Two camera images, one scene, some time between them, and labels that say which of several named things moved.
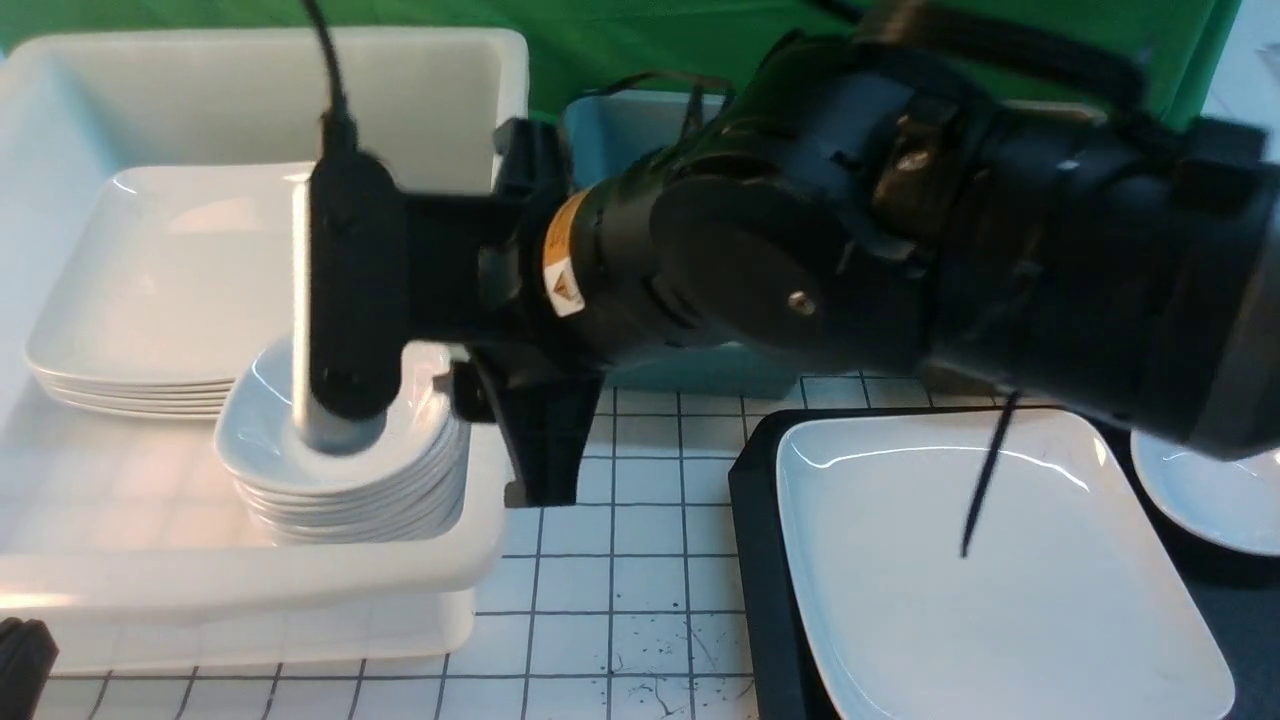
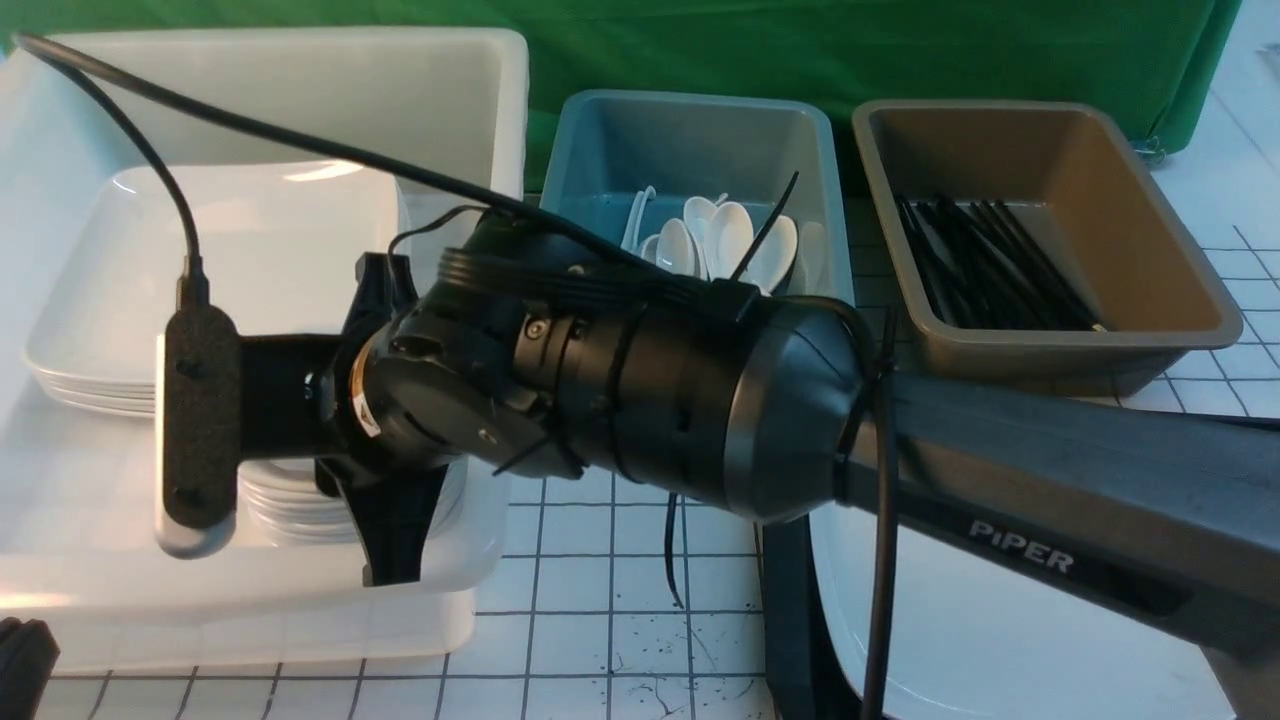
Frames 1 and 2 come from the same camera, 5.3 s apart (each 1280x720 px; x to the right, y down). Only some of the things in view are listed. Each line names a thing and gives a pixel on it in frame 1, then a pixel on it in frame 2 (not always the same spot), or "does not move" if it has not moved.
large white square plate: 1072,605 does not move
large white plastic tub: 122,538 does not move
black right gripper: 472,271 -> 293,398
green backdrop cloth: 571,45 does not move
